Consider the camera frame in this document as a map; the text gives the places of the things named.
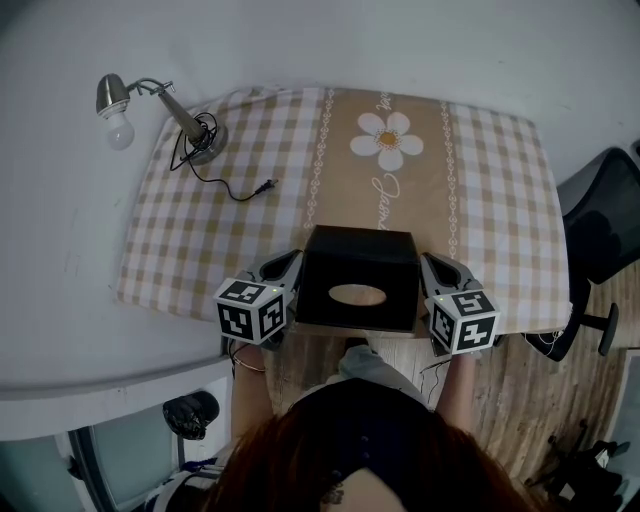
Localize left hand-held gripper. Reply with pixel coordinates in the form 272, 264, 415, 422
213, 248, 306, 350

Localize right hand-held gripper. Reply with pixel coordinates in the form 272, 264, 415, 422
418, 251, 502, 357

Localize black tissue box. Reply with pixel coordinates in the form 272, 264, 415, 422
294, 224, 421, 335

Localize person's right forearm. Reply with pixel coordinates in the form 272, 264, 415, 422
437, 352, 476, 431

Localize person's left forearm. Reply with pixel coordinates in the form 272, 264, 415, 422
227, 344, 274, 451

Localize checkered flower tablecloth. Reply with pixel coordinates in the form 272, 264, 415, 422
115, 85, 574, 337

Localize person's light trousers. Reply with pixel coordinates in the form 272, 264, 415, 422
324, 344, 431, 409

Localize black mesh office chair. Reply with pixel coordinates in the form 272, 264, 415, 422
524, 144, 640, 362

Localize person's dark top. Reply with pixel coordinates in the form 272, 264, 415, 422
279, 378, 436, 501

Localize metal desk lamp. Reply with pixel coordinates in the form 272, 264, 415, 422
94, 73, 229, 167

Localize black wheeled chair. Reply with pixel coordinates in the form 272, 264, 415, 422
522, 419, 640, 506

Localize striped bag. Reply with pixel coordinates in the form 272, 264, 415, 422
144, 457, 226, 512

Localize black lamp cable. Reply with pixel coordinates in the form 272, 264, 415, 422
169, 112, 279, 203

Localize thin wrist bracelet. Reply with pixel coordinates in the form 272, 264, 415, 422
233, 355, 268, 374

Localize dark window frame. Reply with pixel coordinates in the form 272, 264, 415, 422
62, 422, 189, 512

